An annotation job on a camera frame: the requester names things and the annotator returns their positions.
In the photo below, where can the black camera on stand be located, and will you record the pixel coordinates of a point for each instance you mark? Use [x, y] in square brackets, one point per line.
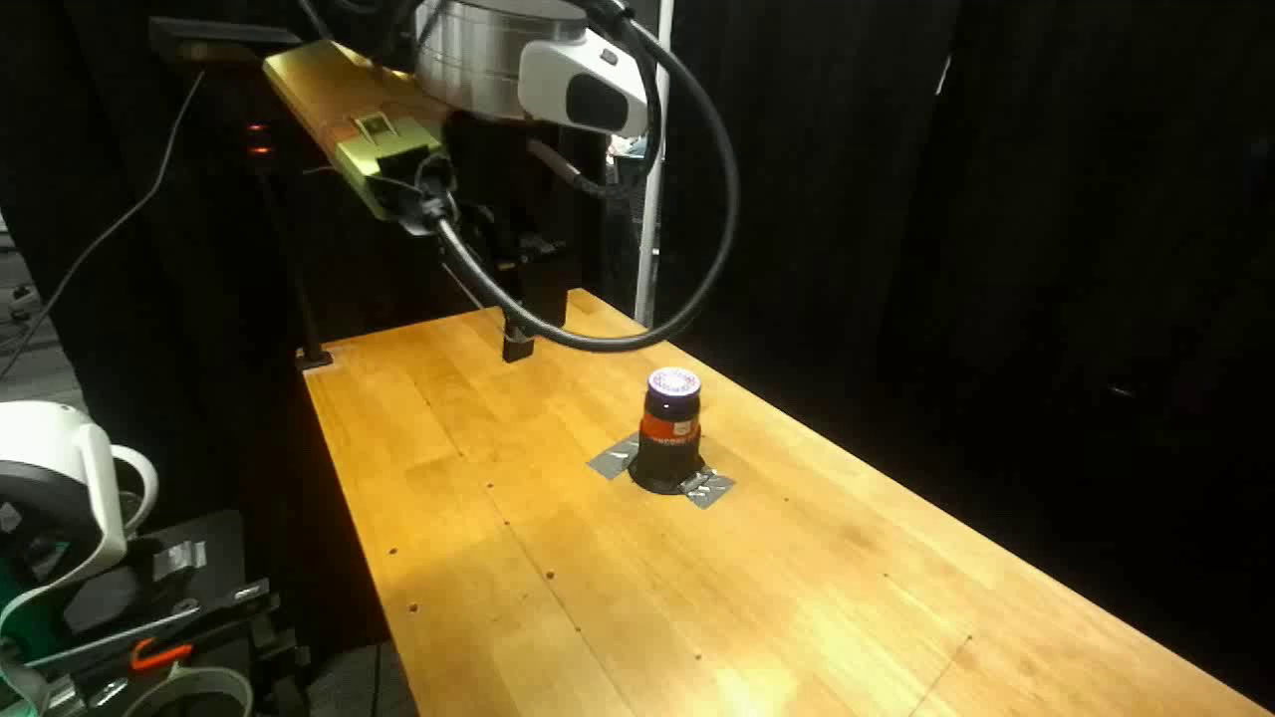
[216, 40]

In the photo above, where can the white vertical pole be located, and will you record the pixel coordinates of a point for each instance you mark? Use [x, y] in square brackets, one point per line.
[649, 200]

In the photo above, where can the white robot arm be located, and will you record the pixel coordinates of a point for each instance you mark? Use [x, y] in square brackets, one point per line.
[581, 96]

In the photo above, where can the black tripod stand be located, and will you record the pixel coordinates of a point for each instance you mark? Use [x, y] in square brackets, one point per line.
[273, 161]

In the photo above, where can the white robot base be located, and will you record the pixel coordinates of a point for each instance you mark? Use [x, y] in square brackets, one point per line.
[67, 478]

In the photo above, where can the black equipment cart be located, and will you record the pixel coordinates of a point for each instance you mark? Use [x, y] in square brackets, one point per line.
[175, 626]

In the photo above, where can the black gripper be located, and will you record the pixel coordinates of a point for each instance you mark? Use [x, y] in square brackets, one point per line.
[533, 265]

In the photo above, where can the grey tape strip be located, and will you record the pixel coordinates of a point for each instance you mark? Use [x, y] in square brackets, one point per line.
[664, 466]

